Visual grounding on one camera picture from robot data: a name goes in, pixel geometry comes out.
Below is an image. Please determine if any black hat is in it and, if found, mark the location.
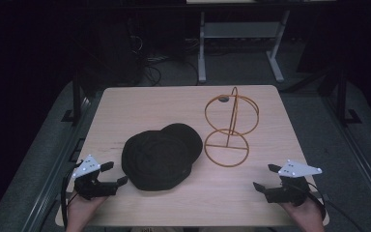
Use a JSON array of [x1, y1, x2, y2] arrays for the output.
[[121, 122, 204, 192]]

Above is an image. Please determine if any white metal table frame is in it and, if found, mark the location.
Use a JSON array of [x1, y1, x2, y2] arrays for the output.
[[197, 9, 292, 84]]

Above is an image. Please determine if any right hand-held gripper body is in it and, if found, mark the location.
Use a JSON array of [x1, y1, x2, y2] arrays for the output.
[[265, 159, 324, 208]]

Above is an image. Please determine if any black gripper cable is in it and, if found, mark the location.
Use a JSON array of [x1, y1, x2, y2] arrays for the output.
[[304, 181, 365, 232], [60, 162, 84, 229]]

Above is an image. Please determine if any golden wire hat stand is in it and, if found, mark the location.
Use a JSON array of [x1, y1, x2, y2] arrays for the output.
[[203, 85, 261, 168]]

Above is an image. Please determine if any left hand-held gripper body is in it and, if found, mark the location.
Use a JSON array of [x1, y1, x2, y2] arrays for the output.
[[71, 154, 119, 201]]

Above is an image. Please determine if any person's left hand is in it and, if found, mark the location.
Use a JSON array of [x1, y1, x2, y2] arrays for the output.
[[65, 190, 108, 232]]

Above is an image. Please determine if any aluminium rail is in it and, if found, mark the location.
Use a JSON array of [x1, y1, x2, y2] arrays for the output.
[[321, 93, 371, 216], [20, 96, 93, 232]]

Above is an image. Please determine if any person's right hand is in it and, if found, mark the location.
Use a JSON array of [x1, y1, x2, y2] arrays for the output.
[[278, 194, 327, 232]]

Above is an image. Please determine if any black metal post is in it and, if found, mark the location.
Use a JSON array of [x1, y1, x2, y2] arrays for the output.
[[334, 62, 363, 128], [61, 67, 85, 127]]

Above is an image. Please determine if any tangle of black cables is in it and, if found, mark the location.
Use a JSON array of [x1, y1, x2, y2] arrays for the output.
[[127, 33, 201, 87]]

